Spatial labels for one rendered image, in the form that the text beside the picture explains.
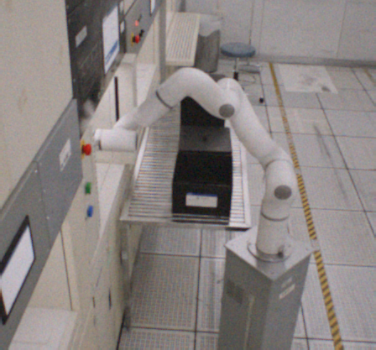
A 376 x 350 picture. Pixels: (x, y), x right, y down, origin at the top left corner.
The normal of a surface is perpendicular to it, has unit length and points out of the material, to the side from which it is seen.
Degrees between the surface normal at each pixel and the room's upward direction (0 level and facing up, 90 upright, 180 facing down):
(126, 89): 90
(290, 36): 90
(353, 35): 90
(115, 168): 0
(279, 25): 90
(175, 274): 0
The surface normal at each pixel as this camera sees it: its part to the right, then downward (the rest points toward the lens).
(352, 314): 0.03, -0.86
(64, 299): -0.07, 0.51
